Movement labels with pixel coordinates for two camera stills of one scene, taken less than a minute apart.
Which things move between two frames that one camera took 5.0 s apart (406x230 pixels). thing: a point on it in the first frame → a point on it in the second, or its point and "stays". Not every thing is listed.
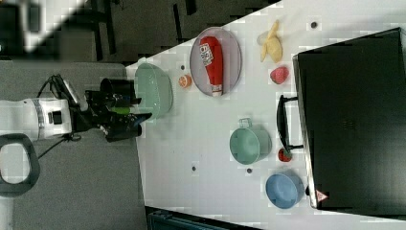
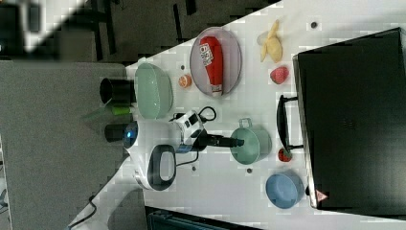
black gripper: x=101 y=111 → x=204 y=140
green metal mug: x=248 y=145 stays
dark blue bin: x=157 y=219 stays
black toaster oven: x=351 y=103 stays
